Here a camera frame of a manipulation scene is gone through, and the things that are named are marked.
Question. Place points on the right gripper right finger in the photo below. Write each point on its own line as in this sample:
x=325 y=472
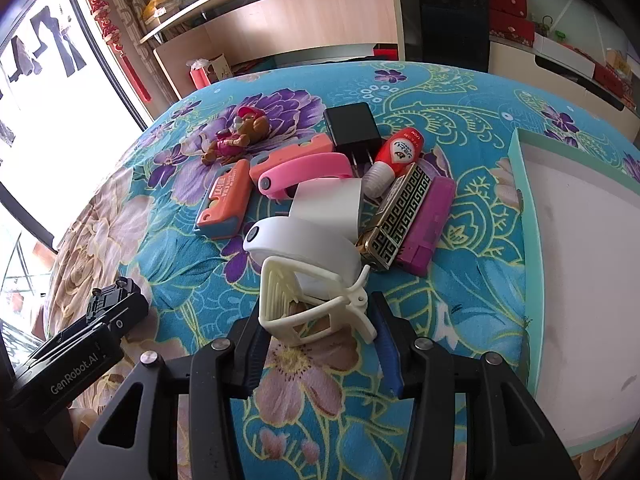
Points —
x=507 y=434

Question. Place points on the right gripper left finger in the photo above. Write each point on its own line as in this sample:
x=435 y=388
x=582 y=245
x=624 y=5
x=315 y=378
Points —
x=136 y=436

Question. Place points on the cream plastic clip holder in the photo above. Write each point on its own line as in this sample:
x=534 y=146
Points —
x=300 y=303

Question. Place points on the white smart band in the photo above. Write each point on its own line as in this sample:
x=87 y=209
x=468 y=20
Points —
x=306 y=242

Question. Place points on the white charger plug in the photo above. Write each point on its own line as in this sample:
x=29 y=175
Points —
x=333 y=203

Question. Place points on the pink smart band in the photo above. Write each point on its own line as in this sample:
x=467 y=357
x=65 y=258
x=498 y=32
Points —
x=280 y=182

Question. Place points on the brown pink puppy toy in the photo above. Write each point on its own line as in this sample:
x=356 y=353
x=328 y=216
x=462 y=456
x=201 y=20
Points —
x=249 y=126

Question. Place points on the black power adapter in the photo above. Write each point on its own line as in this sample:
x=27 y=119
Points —
x=354 y=133

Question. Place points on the coral blue box cutter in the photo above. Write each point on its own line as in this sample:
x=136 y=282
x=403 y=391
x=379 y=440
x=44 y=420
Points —
x=293 y=149

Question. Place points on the floral blue tablecloth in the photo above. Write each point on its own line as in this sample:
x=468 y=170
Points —
x=320 y=412

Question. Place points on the purple harmonica case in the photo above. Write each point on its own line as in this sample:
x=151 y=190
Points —
x=418 y=248

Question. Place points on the mint white tray box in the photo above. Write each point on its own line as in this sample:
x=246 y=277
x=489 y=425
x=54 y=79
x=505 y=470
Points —
x=580 y=219

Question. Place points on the gold black patterned harmonica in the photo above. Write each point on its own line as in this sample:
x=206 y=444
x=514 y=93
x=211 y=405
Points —
x=382 y=237

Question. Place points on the coral blue sharpener block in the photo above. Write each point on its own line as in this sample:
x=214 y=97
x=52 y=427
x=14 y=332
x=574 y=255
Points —
x=224 y=206

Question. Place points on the red white bottle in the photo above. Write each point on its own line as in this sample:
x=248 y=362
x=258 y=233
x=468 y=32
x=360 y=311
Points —
x=397 y=153

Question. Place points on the red paper bag floor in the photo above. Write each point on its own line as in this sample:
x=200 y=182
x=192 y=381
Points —
x=204 y=72

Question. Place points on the white tv stand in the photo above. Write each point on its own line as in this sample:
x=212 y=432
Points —
x=520 y=65

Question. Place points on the red hanging ornament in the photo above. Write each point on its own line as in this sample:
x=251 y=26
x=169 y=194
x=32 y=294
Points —
x=101 y=12

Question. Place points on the red gift bag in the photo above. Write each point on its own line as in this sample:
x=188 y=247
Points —
x=508 y=20

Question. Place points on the black cabinet appliance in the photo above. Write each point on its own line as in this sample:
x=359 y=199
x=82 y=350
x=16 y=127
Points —
x=450 y=32

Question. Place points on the wooden shelf desk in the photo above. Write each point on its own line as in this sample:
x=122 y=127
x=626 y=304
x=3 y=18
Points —
x=243 y=30

